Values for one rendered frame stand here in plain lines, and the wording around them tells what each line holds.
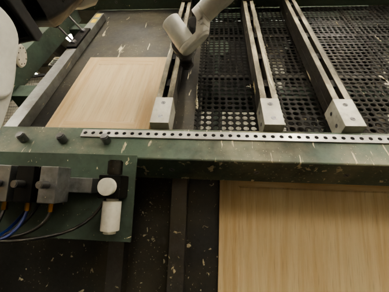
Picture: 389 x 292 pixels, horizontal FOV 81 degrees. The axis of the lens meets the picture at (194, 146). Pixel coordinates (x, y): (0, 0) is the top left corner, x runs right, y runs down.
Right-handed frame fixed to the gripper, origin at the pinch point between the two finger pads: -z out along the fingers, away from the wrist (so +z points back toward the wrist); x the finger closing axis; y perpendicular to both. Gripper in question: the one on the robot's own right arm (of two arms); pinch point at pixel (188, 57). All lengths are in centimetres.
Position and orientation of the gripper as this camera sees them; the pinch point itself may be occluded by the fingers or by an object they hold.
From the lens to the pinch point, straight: 106.6
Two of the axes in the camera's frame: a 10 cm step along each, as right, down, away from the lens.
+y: -10.0, -0.2, 0.7
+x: 0.2, -10.0, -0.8
